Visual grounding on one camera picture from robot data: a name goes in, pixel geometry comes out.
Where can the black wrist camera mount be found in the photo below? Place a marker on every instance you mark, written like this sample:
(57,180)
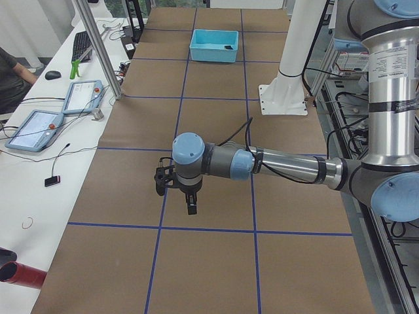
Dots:
(165,176)

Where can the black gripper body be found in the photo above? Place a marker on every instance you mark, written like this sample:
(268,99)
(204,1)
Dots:
(188,188)

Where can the black keyboard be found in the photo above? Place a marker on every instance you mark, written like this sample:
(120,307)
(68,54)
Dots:
(81,44)

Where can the small silver cylinder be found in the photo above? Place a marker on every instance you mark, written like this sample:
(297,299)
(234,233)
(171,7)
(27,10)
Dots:
(97,114)

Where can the near blue teach pendant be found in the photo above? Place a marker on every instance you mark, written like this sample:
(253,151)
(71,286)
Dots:
(36,131)

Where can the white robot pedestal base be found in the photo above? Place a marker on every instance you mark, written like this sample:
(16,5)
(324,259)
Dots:
(285,94)

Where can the blue teach pendant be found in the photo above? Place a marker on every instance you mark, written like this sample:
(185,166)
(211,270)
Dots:
(83,97)
(36,131)

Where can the light blue plastic bin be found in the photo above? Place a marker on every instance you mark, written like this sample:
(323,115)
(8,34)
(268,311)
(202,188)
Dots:
(208,45)

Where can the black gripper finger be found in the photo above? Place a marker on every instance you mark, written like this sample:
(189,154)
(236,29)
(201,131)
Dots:
(191,200)

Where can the red bottle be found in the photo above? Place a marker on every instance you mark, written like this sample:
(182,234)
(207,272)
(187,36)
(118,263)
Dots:
(22,275)

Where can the far blue teach pendant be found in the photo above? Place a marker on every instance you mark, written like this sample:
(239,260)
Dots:
(83,97)

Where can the aluminium frame post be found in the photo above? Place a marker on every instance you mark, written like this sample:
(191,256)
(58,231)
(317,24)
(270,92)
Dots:
(92,30)

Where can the small black sensor device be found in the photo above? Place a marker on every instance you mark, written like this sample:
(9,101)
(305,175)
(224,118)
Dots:
(52,180)

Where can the black computer mouse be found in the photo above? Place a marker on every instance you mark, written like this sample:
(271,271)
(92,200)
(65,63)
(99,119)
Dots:
(52,75)

